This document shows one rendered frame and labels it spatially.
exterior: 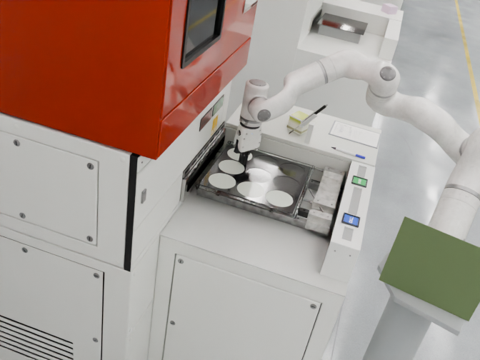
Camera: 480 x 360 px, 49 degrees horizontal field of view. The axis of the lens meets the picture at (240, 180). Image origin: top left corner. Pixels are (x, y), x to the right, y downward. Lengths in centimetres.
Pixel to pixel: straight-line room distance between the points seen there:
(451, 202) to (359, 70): 54
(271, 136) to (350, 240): 64
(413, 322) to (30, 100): 137
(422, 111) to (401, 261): 51
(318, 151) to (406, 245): 61
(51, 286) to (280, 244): 76
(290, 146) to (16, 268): 110
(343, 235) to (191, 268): 51
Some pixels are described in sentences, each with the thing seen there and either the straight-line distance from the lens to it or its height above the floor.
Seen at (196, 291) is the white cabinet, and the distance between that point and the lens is 187.
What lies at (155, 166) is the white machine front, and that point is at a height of 113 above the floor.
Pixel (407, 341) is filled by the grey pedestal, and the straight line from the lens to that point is 199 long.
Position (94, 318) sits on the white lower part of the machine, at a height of 57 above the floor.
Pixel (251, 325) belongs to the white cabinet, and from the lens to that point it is 189.
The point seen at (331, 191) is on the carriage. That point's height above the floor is 88.
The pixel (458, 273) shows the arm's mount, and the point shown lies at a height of 97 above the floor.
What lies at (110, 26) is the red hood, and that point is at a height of 154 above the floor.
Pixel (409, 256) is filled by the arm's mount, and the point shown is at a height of 96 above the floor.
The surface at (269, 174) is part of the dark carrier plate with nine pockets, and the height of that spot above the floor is 90.
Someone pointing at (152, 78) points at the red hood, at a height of 144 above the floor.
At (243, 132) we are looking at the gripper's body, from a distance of 193.
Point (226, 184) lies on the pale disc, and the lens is 191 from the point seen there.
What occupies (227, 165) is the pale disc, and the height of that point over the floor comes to 90.
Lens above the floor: 195
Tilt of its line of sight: 33 degrees down
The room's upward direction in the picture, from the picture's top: 11 degrees clockwise
